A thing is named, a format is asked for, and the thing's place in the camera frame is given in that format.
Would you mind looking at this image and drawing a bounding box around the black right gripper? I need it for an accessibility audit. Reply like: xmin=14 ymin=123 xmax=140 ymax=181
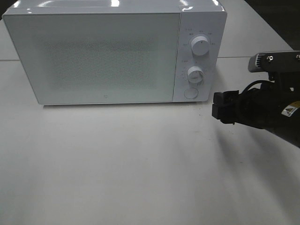
xmin=235 ymin=51 xmax=300 ymax=129

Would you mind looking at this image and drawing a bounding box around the white timer knob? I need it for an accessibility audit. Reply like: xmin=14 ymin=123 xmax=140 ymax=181
xmin=187 ymin=66 xmax=204 ymax=83

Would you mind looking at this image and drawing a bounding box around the round door release button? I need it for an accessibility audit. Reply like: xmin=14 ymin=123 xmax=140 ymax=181
xmin=184 ymin=88 xmax=198 ymax=99

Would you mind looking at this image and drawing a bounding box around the white microwave door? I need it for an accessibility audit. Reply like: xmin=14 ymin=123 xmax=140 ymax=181
xmin=4 ymin=14 xmax=180 ymax=105

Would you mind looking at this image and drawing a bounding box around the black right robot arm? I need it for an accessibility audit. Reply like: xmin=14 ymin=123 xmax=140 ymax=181
xmin=235 ymin=72 xmax=300 ymax=147

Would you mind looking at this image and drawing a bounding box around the upper white power knob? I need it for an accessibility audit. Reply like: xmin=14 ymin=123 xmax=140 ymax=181
xmin=190 ymin=35 xmax=210 ymax=56

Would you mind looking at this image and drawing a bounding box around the white microwave oven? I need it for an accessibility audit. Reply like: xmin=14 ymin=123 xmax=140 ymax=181
xmin=2 ymin=0 xmax=227 ymax=105

